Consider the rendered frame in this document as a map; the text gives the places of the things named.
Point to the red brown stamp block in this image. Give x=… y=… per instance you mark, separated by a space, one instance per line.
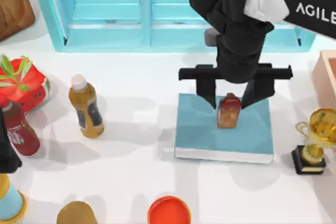
x=228 y=113

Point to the pale grey rounded box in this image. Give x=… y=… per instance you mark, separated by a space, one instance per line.
x=210 y=36

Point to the blue book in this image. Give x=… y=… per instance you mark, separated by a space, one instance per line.
x=197 y=134

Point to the salmon-coloured box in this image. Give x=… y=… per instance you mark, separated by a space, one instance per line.
x=325 y=82

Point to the gold trophy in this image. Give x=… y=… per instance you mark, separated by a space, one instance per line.
x=319 y=129

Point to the light blue rack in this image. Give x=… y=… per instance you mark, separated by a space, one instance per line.
x=110 y=35

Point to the yellow brown bottle white cap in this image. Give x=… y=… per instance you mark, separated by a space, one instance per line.
x=88 y=111

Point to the orange red bowl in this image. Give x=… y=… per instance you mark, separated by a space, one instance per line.
x=169 y=211

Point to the brown bread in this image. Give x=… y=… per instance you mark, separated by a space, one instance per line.
x=77 y=213

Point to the red snack bag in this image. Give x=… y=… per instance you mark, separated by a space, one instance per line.
x=23 y=85

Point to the red bottle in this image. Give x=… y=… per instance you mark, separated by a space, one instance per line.
x=22 y=134

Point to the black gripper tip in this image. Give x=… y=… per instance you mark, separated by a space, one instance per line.
x=6 y=153

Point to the wooden cupboard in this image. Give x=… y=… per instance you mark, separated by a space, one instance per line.
x=13 y=3

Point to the blue and yellow cup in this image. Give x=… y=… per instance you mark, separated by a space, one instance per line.
x=10 y=203

